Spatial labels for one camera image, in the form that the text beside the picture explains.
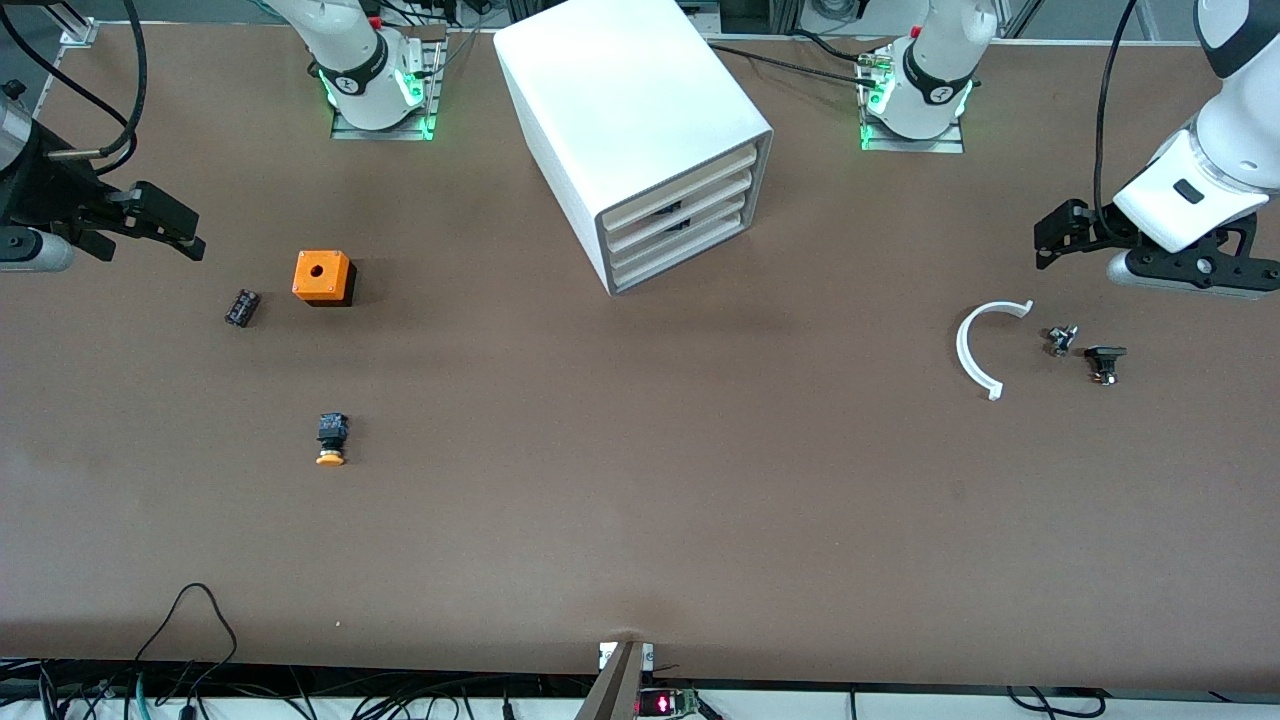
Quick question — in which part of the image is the aluminium frame profile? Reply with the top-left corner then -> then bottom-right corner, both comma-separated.
50,0 -> 99,47

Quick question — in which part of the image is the small device with red light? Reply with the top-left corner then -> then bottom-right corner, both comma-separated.
636,688 -> 701,719

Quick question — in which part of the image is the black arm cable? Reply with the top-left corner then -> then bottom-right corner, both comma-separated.
1095,0 -> 1141,246
0,0 -> 149,176

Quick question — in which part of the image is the brown camera mount post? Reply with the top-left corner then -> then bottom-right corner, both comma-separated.
575,640 -> 646,720

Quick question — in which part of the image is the black looped cable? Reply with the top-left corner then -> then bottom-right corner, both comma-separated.
133,583 -> 239,691

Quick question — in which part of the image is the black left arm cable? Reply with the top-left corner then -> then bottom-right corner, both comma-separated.
1095,0 -> 1141,246

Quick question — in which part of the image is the white curved plastic piece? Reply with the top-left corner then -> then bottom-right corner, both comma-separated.
955,299 -> 1035,402

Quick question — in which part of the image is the orange button enclosure box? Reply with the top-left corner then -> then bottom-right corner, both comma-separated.
291,250 -> 358,308

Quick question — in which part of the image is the black cable at table edge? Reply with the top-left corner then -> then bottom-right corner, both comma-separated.
1005,686 -> 1107,719

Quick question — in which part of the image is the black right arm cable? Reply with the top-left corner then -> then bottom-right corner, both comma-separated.
0,0 -> 149,176

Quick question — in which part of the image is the black cable on table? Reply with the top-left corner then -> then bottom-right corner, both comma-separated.
708,28 -> 881,91

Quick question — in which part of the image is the orange push button black body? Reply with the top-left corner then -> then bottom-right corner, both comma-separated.
315,411 -> 351,468

